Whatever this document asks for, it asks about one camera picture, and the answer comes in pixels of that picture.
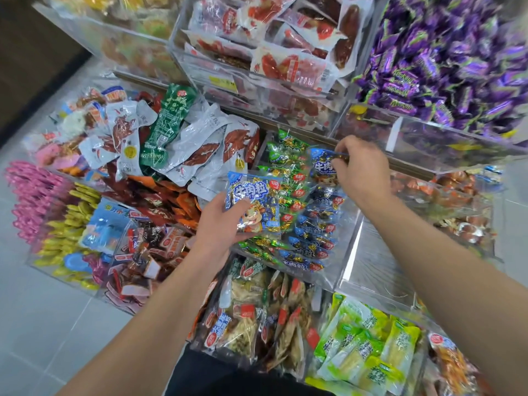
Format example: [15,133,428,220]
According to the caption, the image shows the person's right hand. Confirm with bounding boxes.
[332,134,395,213]

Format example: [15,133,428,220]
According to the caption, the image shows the person's left hand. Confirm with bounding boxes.
[188,192,252,261]

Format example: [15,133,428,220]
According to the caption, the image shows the single blue snack packet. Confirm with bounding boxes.
[307,146,348,185]

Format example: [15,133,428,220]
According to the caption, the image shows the handful of blue snack packets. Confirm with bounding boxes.
[224,170,285,238]

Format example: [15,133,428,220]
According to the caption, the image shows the row of blue beef packets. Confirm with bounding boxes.
[284,181,348,273]

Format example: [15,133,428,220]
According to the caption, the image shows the row of green beef packets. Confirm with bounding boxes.
[239,128,318,269]

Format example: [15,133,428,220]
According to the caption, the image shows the clear acrylic snack shelves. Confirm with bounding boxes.
[4,0,528,396]

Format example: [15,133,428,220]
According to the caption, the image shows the person's left forearm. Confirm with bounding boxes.
[58,247,219,396]

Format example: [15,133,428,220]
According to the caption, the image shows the person's right forearm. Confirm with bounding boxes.
[363,194,528,396]

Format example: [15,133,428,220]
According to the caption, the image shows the person's black clothing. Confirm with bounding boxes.
[165,346,331,396]

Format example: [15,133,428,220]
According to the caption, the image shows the pile of dark orange packets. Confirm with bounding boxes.
[103,173,203,236]

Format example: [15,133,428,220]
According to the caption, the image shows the pile of orange brown packets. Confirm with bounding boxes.
[392,164,500,244]

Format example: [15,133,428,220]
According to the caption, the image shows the pile of red brown packets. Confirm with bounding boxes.
[99,222,195,314]

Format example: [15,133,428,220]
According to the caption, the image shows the pile of white meat packets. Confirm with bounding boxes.
[78,98,261,199]

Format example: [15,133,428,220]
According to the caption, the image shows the pile of beige packets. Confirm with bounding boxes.
[202,255,323,376]

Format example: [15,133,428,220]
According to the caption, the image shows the blue toy candy packet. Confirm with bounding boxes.
[78,197,133,254]

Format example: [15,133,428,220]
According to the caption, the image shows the green vacuum packet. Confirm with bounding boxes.
[140,84,199,170]

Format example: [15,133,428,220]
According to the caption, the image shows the pile of red sausage packets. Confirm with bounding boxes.
[177,0,376,129]

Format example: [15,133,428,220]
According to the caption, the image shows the pile of purple candies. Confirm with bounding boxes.
[355,0,528,137]

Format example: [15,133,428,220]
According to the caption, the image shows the pile of yellow candies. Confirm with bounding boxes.
[31,184,104,289]

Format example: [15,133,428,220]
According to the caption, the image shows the pile of lime green packets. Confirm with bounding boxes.
[305,291,426,396]

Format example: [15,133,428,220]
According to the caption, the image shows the pile of assorted small packets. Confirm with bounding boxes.
[25,85,129,174]

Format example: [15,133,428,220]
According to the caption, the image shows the pile of pink candy sticks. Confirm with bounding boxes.
[4,161,79,244]

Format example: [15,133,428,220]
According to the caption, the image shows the pile of yellow packets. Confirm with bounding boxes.
[45,0,195,79]

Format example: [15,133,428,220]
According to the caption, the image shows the pile of pink-label meat packets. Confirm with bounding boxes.
[425,329,488,396]

